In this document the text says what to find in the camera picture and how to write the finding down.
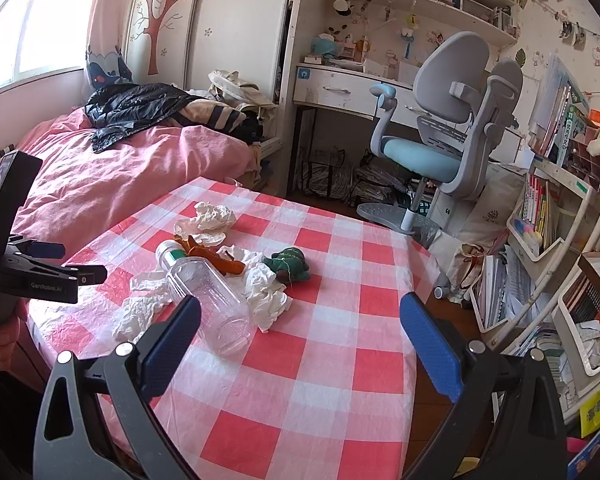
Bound person's left hand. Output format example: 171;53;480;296
0;296;22;373

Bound clear plastic bottle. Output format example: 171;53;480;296
155;240;256;358

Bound blue printed box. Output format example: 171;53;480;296
567;440;600;476

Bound cartoon printed curtain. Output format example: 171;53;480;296
85;45;133;93

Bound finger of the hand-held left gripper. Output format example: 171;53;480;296
7;237;66;259
55;264;108;287

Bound crumpled white paper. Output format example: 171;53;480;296
575;320;600;368

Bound string of hanging photos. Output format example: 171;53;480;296
515;0;600;46

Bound white desk with drawer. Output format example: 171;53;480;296
285;60;523;196

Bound window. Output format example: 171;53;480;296
0;0;98;96

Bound upright magazines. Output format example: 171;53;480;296
527;55;593;166

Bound row of colourful books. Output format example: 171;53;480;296
522;172;563;253

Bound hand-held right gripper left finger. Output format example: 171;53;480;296
32;295;203;480

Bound dark green lumpy scrap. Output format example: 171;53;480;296
262;247;312;282

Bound red white checked tablecloth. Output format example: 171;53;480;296
30;176;441;480

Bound white tote bag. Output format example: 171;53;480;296
430;165;526;301

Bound pink quilt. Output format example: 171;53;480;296
0;107;261;311

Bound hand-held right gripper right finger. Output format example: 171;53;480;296
399;291;568;480

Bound white desk hutch shelf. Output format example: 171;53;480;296
300;0;521;61

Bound large white tissue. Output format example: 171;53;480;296
217;245;293;333

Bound beige dark striped cloth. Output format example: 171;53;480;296
170;95;248;133

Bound striped clear storage bag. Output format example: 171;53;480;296
292;147;353;198
350;155;416;206

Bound beige canvas bag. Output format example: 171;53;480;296
207;70;278;111

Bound long orange breaded stick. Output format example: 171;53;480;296
200;247;246;276

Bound white rolling book rack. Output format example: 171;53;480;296
467;152;600;411

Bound balled white tissue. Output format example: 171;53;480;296
187;201;237;233

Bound grey office chair blue seat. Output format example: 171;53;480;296
356;30;525;233

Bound wardrobe with tree print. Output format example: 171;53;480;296
122;0;301;106

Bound black shiny jacket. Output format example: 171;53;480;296
84;82;201;153

